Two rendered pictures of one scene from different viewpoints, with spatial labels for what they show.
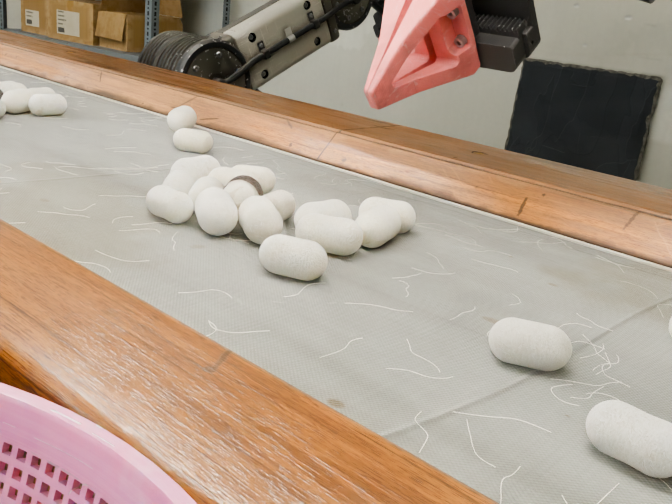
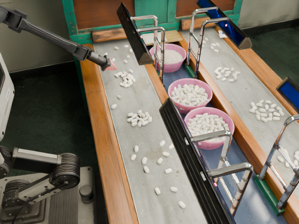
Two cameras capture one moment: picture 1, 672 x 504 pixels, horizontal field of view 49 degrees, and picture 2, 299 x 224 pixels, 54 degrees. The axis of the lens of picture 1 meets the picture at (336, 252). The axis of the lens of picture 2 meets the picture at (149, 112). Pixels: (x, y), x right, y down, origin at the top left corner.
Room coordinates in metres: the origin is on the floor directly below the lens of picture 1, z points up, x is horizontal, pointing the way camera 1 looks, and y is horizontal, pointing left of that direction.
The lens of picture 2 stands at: (1.58, 1.03, 1.90)
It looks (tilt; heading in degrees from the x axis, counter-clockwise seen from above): 44 degrees down; 215
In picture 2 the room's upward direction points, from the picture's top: straight up
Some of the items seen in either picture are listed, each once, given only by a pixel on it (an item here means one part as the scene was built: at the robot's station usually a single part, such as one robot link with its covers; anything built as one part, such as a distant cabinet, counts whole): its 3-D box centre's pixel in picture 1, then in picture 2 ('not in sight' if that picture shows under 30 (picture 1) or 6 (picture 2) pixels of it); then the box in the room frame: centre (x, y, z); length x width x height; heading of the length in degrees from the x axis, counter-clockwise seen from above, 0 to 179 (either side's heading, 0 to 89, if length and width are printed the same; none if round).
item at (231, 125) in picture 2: not in sight; (208, 130); (0.49, 0.67, 0.72); 0.27 x 0.27 x 0.10
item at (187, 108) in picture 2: not in sight; (189, 97); (0.32, 0.46, 0.72); 0.27 x 0.27 x 0.10
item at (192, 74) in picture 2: not in sight; (206, 46); (-0.01, 0.38, 0.90); 0.20 x 0.19 x 0.45; 50
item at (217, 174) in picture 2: not in sight; (210, 186); (0.92, 0.87, 0.90); 0.20 x 0.19 x 0.45; 50
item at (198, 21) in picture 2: not in sight; (198, 22); (-0.40, 0.13, 0.83); 0.30 x 0.06 x 0.07; 140
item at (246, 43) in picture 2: not in sight; (221, 18); (-0.07, 0.43, 1.08); 0.62 x 0.08 x 0.07; 50
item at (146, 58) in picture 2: not in sight; (132, 30); (0.36, 0.07, 1.08); 0.62 x 0.08 x 0.07; 50
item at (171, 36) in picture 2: not in sight; (158, 38); (-0.11, -0.05, 0.77); 0.33 x 0.15 x 0.01; 140
